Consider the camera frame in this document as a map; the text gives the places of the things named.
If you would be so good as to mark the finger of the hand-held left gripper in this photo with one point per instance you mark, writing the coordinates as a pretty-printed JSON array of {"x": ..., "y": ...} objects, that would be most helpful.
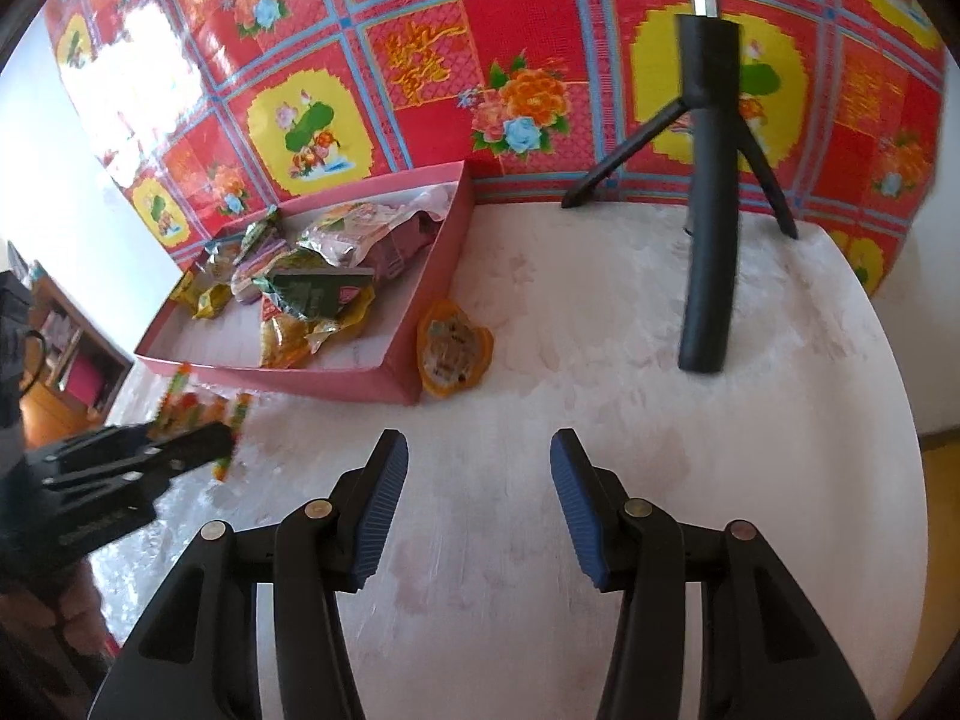
[
  {"x": 135, "y": 446},
  {"x": 142, "y": 487}
]

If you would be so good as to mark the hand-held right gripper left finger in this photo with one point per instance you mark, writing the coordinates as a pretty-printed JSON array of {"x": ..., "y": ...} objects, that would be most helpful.
[{"x": 379, "y": 517}]

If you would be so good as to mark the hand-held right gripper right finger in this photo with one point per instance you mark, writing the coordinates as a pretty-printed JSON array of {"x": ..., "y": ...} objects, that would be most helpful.
[{"x": 577, "y": 517}]

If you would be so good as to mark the striped candy stick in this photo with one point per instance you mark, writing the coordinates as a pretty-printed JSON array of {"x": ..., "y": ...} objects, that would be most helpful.
[{"x": 176, "y": 386}]

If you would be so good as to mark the colourful striped candy packet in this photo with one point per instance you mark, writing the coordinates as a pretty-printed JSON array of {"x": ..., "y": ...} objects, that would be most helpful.
[{"x": 225, "y": 420}]

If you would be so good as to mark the pink cardboard box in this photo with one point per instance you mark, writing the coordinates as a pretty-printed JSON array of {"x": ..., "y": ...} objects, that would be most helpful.
[{"x": 360, "y": 382}]

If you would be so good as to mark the small yellow green-print packet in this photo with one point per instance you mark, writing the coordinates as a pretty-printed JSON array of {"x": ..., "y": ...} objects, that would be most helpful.
[{"x": 208, "y": 301}]

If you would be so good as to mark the orange brown snack packet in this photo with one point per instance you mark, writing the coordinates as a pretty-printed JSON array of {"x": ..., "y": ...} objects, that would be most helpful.
[{"x": 450, "y": 349}]

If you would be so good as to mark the yellow window snack packet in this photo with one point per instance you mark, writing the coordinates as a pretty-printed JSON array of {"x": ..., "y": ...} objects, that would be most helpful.
[{"x": 345, "y": 322}]

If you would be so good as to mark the purple tin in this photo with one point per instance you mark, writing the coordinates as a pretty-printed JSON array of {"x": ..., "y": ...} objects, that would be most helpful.
[{"x": 251, "y": 281}]

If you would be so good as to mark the large green pea bag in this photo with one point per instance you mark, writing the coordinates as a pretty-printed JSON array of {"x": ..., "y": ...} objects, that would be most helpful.
[{"x": 307, "y": 292}]

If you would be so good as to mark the small green snack packet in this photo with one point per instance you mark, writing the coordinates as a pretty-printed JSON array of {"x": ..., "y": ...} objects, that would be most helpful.
[{"x": 259, "y": 236}]

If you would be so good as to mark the pink jelly pouch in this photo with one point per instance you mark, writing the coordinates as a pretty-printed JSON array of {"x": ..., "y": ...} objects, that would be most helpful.
[{"x": 360, "y": 229}]

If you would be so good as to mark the person's left hand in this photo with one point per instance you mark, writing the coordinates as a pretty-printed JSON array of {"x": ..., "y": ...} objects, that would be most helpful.
[{"x": 79, "y": 607}]

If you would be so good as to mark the wooden shelf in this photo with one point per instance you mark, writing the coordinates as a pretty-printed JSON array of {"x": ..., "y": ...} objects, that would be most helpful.
[{"x": 52, "y": 412}]

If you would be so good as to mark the black tripod stand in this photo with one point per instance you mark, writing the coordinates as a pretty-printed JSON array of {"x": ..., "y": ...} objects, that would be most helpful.
[{"x": 709, "y": 240}]

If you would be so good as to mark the red floral printed cloth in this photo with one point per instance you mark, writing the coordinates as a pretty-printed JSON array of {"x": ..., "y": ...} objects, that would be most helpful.
[{"x": 420, "y": 52}]

